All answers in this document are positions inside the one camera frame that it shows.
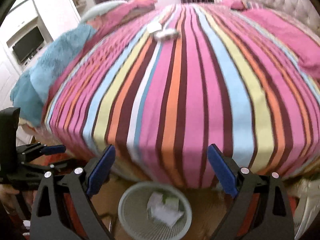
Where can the yushu green tissue pack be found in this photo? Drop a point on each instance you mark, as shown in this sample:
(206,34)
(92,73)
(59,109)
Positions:
(171,203)

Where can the white wardrobe cabinet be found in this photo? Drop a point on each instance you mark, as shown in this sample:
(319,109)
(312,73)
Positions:
(51,17)

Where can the small silver box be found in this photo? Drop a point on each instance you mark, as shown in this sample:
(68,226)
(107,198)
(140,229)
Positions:
(154,27)

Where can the teal fuzzy blanket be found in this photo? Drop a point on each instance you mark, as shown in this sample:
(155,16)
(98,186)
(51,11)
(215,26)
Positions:
(30,92)

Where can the folded pink striped quilt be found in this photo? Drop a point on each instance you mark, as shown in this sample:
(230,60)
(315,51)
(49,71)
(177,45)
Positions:
(120,15)

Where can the white wrapper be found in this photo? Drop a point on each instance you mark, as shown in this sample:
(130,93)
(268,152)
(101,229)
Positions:
(159,213)

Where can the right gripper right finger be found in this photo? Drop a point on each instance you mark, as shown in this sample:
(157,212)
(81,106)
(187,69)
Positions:
(260,208)

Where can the cream carved bed frame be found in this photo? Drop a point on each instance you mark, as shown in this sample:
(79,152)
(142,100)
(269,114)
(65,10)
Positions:
(307,191)

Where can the striped colourful bedspread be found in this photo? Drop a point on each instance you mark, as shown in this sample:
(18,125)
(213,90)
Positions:
(226,81)

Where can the pale green pillow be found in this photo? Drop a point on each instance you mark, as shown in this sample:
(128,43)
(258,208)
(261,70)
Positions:
(100,9)

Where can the white green toothpaste box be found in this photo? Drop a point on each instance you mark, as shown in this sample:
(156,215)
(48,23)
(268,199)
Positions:
(166,34)

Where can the pale green mesh wastebasket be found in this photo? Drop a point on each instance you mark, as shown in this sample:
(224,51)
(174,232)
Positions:
(134,218)

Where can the small pink pillow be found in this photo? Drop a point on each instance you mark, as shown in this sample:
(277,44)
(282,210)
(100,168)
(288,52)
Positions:
(241,5)

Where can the large pink pillow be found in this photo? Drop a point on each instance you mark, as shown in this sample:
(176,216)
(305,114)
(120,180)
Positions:
(296,36)

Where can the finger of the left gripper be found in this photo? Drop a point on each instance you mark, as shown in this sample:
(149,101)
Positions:
(52,150)

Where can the black television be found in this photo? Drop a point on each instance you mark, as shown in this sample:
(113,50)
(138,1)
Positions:
(28,44)

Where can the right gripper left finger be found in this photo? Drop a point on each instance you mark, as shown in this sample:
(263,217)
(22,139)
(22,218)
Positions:
(47,222)

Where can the person's left hand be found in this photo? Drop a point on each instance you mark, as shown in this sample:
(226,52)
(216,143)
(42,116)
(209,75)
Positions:
(6,194)

